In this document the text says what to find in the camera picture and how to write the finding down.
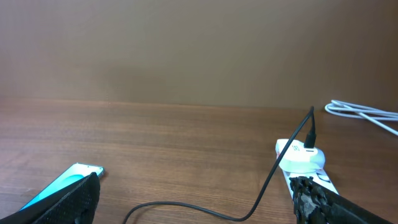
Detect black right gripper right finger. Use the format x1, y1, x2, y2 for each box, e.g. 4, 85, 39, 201
289, 176, 392, 224

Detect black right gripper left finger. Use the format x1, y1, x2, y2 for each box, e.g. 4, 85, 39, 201
1, 172, 100, 224

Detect blue Galaxy S25 smartphone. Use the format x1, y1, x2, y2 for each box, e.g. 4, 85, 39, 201
21, 163, 105, 210

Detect black USB charging cable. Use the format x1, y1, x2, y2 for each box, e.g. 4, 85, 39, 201
123, 105, 317, 224

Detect white USB charger plug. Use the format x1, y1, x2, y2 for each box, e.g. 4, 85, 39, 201
279, 140, 325, 174

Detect white power strip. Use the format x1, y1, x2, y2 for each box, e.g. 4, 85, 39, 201
275, 138, 340, 200

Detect white cables at corner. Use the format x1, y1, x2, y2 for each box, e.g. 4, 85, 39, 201
324, 99, 398, 122

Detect white power strip cord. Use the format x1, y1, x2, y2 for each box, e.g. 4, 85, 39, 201
351, 107, 398, 137

